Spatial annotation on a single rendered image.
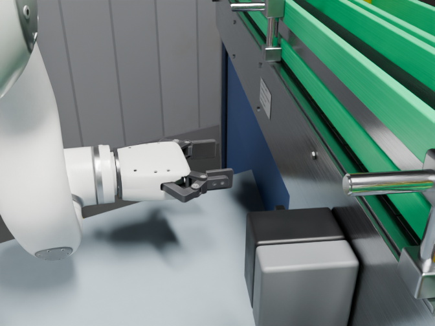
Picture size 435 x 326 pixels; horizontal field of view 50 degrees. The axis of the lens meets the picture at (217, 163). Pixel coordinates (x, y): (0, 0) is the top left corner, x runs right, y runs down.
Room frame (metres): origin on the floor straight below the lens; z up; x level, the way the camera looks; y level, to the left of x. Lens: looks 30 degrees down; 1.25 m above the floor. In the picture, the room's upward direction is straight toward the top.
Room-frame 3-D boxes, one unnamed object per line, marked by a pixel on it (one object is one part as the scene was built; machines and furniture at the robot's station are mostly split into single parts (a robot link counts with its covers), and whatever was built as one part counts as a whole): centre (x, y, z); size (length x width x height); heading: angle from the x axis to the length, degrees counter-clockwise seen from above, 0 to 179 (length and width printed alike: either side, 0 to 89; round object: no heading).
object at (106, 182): (0.58, 0.16, 0.91); 0.09 x 0.03 x 0.08; 16
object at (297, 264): (0.32, -0.07, 0.96); 0.08 x 0.08 x 0.08; 6
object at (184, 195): (0.56, 0.06, 0.90); 0.08 x 0.06 x 0.01; 19
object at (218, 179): (0.56, 0.01, 0.90); 0.07 x 0.03 x 0.03; 106
